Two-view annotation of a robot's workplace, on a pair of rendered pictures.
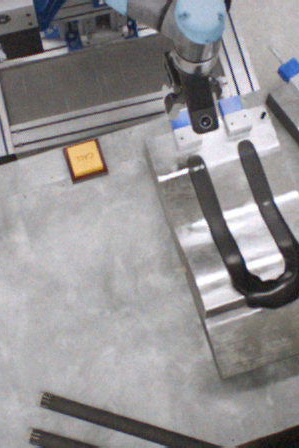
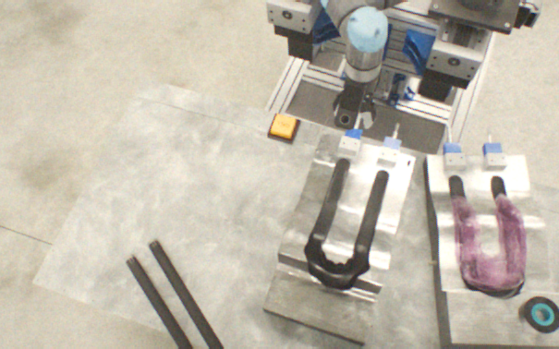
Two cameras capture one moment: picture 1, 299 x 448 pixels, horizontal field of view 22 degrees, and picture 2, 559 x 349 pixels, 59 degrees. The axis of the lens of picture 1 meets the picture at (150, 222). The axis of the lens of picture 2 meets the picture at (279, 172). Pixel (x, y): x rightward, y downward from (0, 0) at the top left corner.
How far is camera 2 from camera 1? 0.47 m
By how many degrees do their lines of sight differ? 19
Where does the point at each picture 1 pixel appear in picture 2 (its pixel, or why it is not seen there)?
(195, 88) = (350, 92)
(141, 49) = (393, 116)
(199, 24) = (358, 29)
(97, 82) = not seen: hidden behind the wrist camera
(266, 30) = not seen: hidden behind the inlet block
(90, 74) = not seen: hidden behind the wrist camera
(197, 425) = (228, 329)
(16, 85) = (305, 94)
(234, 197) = (352, 200)
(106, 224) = (268, 172)
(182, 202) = (317, 182)
